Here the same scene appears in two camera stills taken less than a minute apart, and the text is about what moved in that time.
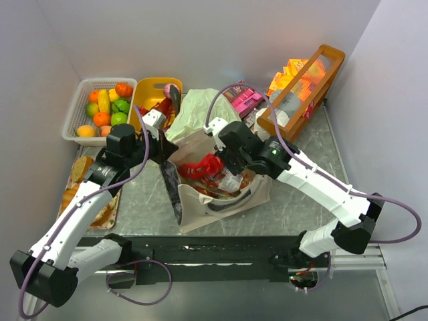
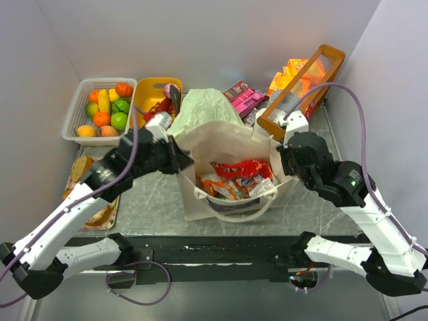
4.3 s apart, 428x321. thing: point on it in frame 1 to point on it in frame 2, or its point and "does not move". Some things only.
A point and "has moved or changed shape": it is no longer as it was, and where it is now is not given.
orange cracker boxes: x=305 y=85 does not move
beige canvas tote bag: x=191 y=210 has moved or changed shape
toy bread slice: x=79 y=168 does not move
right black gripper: x=228 y=157 to x=287 y=162
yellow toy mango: x=85 y=131 does not move
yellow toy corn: x=103 y=100 does not move
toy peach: x=105 y=130 does not move
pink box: x=247 y=101 does not move
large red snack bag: x=210 y=165 has moved or changed shape
